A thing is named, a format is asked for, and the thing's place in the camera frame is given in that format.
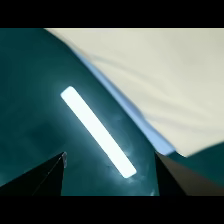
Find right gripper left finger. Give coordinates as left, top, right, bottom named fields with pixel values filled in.
left=0, top=151, right=68, bottom=197

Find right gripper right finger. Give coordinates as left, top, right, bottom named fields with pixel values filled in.
left=154, top=151, right=224, bottom=197

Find cream T-shirt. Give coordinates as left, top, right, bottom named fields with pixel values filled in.
left=44, top=28, right=224, bottom=158

